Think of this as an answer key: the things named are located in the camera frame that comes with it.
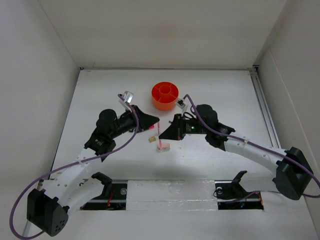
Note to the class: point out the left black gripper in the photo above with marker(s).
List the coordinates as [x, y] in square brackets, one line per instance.
[145, 120]

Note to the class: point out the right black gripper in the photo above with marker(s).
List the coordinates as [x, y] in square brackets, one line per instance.
[176, 130]

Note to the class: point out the red clear pen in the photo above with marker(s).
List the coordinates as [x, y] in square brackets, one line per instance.
[158, 136]

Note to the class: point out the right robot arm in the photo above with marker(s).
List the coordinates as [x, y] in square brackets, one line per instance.
[289, 171]

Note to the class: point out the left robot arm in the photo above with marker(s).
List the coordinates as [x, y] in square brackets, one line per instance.
[49, 209]

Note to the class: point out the pink capped black highlighter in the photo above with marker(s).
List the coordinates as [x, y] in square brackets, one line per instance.
[150, 128]

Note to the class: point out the pink white eraser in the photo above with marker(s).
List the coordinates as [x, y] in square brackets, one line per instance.
[163, 147]

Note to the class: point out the small tan eraser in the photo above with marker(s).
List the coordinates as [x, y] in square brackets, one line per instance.
[152, 139]

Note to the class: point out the orange round divided container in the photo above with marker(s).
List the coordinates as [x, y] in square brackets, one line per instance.
[164, 96]

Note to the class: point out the black handled scissors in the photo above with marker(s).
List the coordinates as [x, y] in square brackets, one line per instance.
[189, 116]

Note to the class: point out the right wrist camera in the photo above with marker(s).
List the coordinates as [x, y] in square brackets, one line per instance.
[182, 105]

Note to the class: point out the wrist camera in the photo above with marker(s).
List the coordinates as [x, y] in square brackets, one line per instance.
[182, 105]
[125, 99]

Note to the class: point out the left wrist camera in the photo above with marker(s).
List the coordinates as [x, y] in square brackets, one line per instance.
[125, 99]

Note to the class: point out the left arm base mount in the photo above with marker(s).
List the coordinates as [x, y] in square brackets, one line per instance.
[113, 196]

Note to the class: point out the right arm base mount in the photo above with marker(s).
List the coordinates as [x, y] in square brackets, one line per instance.
[231, 195]

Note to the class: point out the aluminium rail right side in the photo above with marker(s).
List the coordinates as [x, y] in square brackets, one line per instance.
[264, 108]

